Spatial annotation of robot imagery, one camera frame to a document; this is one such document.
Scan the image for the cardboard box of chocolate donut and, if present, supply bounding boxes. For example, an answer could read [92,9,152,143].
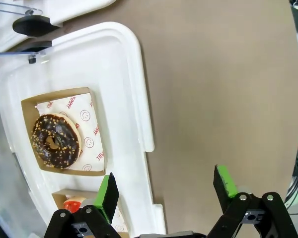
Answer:
[20,86,106,177]

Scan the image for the black clamp mount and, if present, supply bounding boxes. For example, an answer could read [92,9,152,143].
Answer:
[12,14,63,38]

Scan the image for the printed paper under red donut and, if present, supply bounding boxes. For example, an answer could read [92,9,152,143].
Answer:
[113,207,127,233]

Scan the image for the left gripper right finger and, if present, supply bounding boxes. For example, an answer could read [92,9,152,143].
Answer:
[208,163,298,238]

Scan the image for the red glazed donut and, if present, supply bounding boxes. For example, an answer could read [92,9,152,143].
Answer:
[63,195,87,214]

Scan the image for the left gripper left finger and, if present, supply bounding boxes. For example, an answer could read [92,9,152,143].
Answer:
[43,172,120,238]

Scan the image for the black lid hinge knob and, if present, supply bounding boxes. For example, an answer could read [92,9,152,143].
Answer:
[27,40,53,64]

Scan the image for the printed paper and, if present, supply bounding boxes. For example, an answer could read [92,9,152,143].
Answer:
[34,90,106,173]
[113,207,127,233]

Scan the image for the white plastic display tray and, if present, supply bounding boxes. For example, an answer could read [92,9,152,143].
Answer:
[0,21,168,238]
[0,0,118,53]

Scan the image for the clear plastic tray lid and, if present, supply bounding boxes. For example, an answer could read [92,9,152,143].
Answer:
[0,5,43,16]
[0,47,52,238]

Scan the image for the chocolate nut donut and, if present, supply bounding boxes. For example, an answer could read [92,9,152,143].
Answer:
[31,113,82,171]

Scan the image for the cardboard box of red donut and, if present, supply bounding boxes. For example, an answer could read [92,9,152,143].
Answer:
[51,188,130,235]

